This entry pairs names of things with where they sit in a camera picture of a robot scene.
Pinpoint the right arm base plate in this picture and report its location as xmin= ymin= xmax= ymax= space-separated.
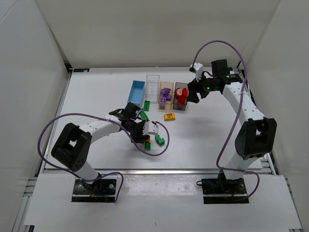
xmin=196 ymin=178 xmax=249 ymax=204

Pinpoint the light blue plastic container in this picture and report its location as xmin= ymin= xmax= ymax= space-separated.
xmin=127 ymin=80 xmax=146 ymax=108

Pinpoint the green lego brick bottom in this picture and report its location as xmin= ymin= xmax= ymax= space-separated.
xmin=144 ymin=143 xmax=151 ymax=151

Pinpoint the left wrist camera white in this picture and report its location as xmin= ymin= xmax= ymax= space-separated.
xmin=142 ymin=121 xmax=158 ymax=135

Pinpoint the purple cable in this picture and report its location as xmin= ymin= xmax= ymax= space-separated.
xmin=192 ymin=40 xmax=261 ymax=199
xmin=37 ymin=113 xmax=170 ymax=203

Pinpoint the amber transparent plastic container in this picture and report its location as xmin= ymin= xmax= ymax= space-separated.
xmin=158 ymin=82 xmax=174 ymax=110

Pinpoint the yellow lego brick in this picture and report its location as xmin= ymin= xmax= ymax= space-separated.
xmin=164 ymin=113 xmax=176 ymax=121

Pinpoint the red curved lego brick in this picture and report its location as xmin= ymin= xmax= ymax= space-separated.
xmin=181 ymin=88 xmax=188 ymax=100

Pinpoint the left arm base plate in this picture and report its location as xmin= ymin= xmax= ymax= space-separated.
xmin=71 ymin=176 xmax=117 ymax=203

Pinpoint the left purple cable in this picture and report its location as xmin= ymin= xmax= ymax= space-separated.
xmin=37 ymin=113 xmax=170 ymax=203

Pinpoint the blue label sticker left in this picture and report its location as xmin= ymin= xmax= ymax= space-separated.
xmin=73 ymin=68 xmax=90 ymax=73

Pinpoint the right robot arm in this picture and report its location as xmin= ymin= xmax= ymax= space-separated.
xmin=187 ymin=59 xmax=277 ymax=180

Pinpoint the clear plastic container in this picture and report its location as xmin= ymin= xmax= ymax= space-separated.
xmin=145 ymin=75 xmax=160 ymax=103

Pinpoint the green lego plate upright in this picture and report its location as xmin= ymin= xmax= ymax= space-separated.
xmin=143 ymin=101 xmax=150 ymax=111

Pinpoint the red long lego brick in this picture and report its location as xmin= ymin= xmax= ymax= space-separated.
xmin=177 ymin=96 xmax=186 ymax=105

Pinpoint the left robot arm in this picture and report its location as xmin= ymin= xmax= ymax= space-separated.
xmin=51 ymin=102 xmax=163 ymax=184

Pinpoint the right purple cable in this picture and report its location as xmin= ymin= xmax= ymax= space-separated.
xmin=192 ymin=40 xmax=261 ymax=199

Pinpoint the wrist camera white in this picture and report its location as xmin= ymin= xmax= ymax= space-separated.
xmin=142 ymin=121 xmax=158 ymax=135
xmin=189 ymin=63 xmax=204 ymax=82

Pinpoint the small purple lego brick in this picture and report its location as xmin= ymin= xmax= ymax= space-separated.
xmin=163 ymin=94 xmax=172 ymax=101

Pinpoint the small green lego cube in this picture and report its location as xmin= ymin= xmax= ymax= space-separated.
xmin=155 ymin=134 xmax=161 ymax=142
xmin=158 ymin=138 xmax=165 ymax=146

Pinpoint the green lego plate flat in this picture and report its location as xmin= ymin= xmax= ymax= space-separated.
xmin=139 ymin=111 xmax=149 ymax=121

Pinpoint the purple lego brick with studs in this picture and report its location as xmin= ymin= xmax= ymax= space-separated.
xmin=160 ymin=87 xmax=171 ymax=95

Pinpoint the aluminium frame rail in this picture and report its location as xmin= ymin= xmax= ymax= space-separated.
xmin=41 ymin=165 xmax=273 ymax=175

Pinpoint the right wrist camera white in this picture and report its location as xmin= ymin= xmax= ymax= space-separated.
xmin=189 ymin=63 xmax=204 ymax=82

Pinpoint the smoky grey plastic container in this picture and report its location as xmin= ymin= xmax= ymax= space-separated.
xmin=173 ymin=82 xmax=189 ymax=111

